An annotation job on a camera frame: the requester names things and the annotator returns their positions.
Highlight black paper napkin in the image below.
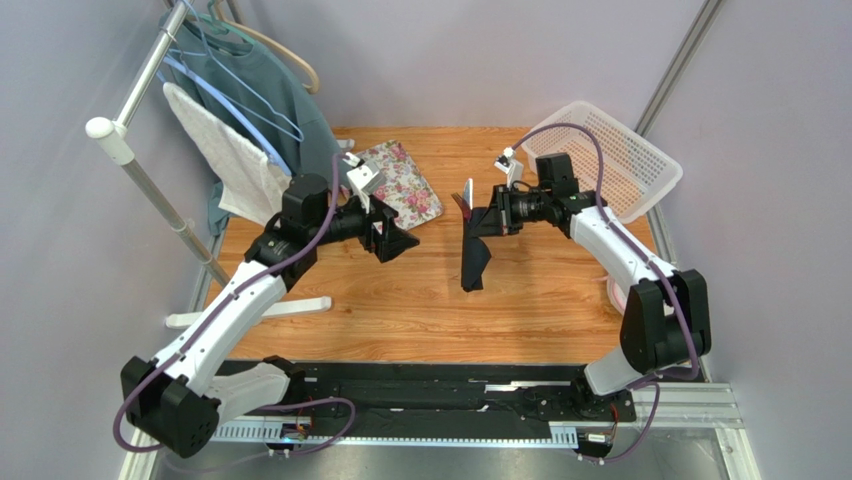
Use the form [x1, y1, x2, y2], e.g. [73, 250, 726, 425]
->
[460, 207, 491, 292]

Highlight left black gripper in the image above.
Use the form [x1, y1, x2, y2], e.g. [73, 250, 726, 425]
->
[310, 189, 419, 262]

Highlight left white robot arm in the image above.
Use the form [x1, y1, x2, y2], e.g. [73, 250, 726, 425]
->
[113, 174, 419, 458]

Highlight teal green shirt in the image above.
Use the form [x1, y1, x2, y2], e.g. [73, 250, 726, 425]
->
[163, 19, 345, 234]

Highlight blue clothes hanger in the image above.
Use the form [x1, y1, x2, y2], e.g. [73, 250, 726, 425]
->
[163, 56, 292, 175]

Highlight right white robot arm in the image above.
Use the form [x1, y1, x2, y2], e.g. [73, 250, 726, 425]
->
[459, 148, 712, 397]

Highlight wooden clothes hanger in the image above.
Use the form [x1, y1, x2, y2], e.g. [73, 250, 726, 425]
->
[212, 15, 321, 95]

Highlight floral cloth mat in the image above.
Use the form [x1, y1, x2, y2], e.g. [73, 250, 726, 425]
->
[343, 140, 444, 230]

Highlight green clothes hanger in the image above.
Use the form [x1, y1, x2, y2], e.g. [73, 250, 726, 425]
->
[196, 0, 258, 45]

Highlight iridescent fork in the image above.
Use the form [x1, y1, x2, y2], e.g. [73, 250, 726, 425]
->
[451, 192, 471, 220]

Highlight white plastic basket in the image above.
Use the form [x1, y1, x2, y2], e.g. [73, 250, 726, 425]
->
[521, 101, 683, 224]

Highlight pink white round object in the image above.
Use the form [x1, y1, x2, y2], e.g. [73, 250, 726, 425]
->
[606, 276, 627, 315]

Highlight white towel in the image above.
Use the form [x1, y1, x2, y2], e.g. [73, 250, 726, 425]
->
[163, 82, 291, 225]

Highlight white clothes rack stand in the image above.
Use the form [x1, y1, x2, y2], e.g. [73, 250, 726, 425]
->
[85, 0, 355, 331]

